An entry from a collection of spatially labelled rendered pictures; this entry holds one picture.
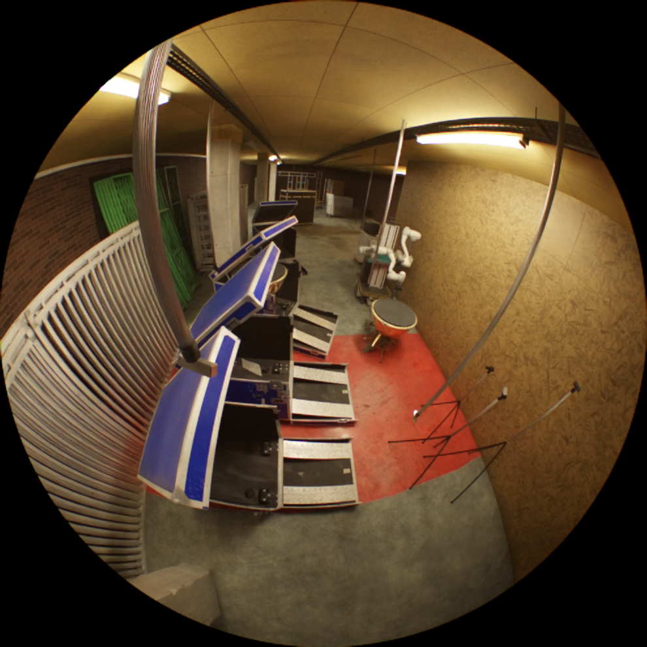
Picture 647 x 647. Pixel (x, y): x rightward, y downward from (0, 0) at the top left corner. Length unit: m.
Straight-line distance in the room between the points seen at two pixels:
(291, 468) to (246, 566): 1.30
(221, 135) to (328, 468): 4.47
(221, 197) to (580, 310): 4.65
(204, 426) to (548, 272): 3.00
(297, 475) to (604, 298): 3.53
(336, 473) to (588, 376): 2.82
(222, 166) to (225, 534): 4.53
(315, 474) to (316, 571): 1.16
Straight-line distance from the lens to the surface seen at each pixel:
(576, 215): 2.77
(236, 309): 1.23
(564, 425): 2.78
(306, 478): 2.41
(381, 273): 4.46
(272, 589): 2.67
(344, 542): 2.52
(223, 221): 3.53
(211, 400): 0.85
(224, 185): 3.45
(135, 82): 1.72
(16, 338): 1.94
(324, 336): 3.47
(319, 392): 2.79
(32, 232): 3.29
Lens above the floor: 2.42
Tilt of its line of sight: 40 degrees down
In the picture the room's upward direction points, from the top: 9 degrees clockwise
